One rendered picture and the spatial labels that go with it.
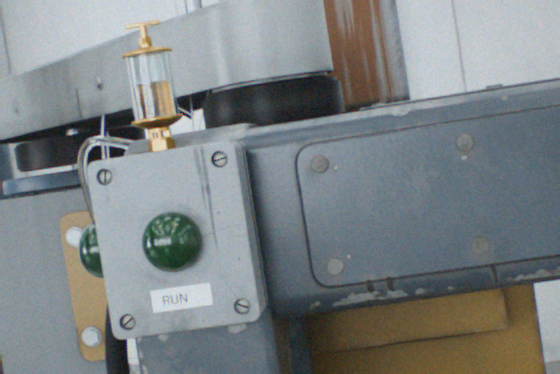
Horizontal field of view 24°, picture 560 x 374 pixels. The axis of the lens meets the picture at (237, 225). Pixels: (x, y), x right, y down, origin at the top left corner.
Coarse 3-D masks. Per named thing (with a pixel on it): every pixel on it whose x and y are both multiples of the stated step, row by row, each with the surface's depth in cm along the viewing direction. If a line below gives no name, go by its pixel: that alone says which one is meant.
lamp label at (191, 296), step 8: (168, 288) 65; (176, 288) 65; (184, 288) 65; (192, 288) 65; (200, 288) 65; (208, 288) 65; (152, 296) 65; (160, 296) 65; (168, 296) 65; (176, 296) 65; (184, 296) 65; (192, 296) 65; (200, 296) 65; (208, 296) 65; (152, 304) 65; (160, 304) 65; (168, 304) 65; (176, 304) 65; (184, 304) 65; (192, 304) 65; (200, 304) 65; (208, 304) 65
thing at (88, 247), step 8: (88, 232) 67; (96, 232) 67; (80, 240) 67; (88, 240) 67; (96, 240) 66; (80, 248) 67; (88, 248) 66; (96, 248) 66; (80, 256) 67; (88, 256) 67; (96, 256) 66; (88, 264) 67; (96, 264) 67; (96, 272) 67
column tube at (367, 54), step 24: (336, 0) 117; (360, 0) 117; (384, 0) 117; (336, 24) 117; (360, 24) 117; (384, 24) 117; (336, 48) 117; (360, 48) 117; (384, 48) 117; (336, 72) 118; (360, 72) 117; (384, 72) 117; (360, 96) 117; (384, 96) 117; (408, 96) 117
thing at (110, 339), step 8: (112, 336) 72; (112, 344) 72; (120, 344) 72; (112, 352) 72; (120, 352) 72; (112, 360) 72; (120, 360) 72; (112, 368) 72; (120, 368) 72; (128, 368) 73
